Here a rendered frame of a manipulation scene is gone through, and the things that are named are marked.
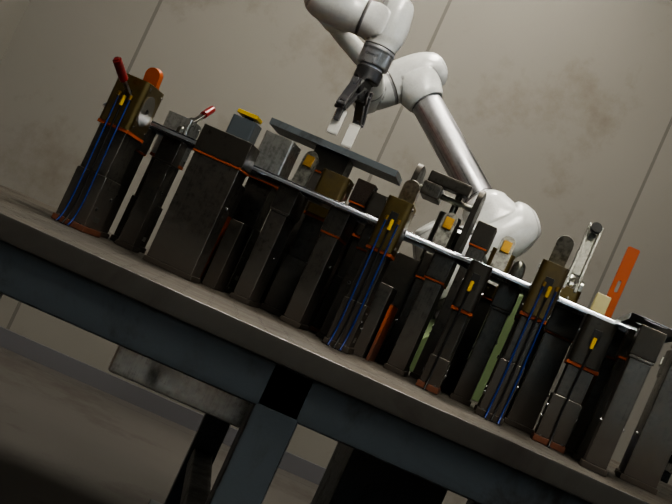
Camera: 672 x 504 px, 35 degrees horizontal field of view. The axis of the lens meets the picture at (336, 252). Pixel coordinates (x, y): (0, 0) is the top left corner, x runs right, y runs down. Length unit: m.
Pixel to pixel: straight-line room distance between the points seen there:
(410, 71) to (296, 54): 1.62
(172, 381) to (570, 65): 3.56
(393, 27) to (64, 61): 2.42
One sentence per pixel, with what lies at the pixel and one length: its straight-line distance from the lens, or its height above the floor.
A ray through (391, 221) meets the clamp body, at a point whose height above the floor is 0.99.
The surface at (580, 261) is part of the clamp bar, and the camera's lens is 2.64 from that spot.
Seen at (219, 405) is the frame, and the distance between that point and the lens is 2.05.
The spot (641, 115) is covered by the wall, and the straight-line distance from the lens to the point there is 5.36.
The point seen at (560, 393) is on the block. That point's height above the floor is 0.81.
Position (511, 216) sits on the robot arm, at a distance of 3.26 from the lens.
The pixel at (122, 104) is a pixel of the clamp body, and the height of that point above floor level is 0.99.
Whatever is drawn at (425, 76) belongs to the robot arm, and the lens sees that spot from 3.47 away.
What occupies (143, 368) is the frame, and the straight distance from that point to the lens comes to 2.04.
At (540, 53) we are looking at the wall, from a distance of 5.24.
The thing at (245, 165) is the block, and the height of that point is 0.98.
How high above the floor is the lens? 0.78
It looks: 3 degrees up
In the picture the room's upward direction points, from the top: 24 degrees clockwise
